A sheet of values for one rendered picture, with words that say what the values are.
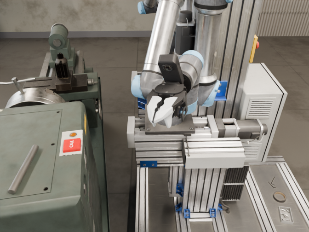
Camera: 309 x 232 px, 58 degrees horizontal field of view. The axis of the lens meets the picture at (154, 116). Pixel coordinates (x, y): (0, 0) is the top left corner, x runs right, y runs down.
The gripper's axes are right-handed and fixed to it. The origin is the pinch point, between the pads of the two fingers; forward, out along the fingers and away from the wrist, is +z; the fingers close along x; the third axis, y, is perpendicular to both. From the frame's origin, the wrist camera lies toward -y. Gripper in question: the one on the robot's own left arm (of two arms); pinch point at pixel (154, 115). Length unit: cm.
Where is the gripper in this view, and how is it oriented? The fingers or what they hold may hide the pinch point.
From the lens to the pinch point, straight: 60.7
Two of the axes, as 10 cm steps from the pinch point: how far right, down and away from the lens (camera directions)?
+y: 1.3, 8.3, 5.5
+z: -3.4, 5.6, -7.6
